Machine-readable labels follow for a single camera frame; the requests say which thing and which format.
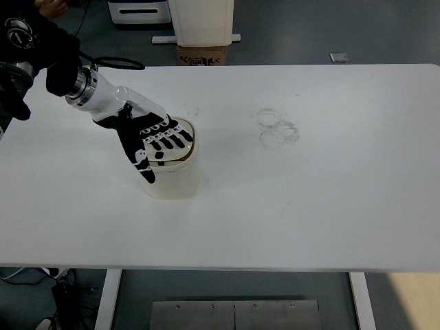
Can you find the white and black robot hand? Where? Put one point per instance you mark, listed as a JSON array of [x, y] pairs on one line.
[[134, 134]]

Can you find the cream hinged trash bin lid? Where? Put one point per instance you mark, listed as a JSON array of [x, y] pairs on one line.
[[188, 125]]

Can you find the cream plastic trash bin body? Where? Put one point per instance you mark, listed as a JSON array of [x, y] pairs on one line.
[[178, 178]]

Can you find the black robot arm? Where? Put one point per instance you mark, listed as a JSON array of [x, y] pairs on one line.
[[41, 65]]

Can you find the white floor base bar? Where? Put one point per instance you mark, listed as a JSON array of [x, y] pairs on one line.
[[161, 39]]

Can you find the brown printed cardboard box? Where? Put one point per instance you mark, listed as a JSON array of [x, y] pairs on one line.
[[201, 56]]

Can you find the white appliance with black slot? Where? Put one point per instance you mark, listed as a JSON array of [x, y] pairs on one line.
[[141, 12]]

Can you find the person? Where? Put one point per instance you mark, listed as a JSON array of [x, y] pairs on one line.
[[51, 8]]

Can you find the white table leg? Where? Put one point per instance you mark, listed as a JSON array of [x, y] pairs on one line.
[[108, 299], [362, 302]]

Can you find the black bag under table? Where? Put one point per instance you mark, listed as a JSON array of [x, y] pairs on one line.
[[74, 306]]

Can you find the grey metal plate with screws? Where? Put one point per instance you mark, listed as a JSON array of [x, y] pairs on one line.
[[233, 316]]

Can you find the small grey flat floor item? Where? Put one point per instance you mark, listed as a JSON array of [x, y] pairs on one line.
[[339, 57]]

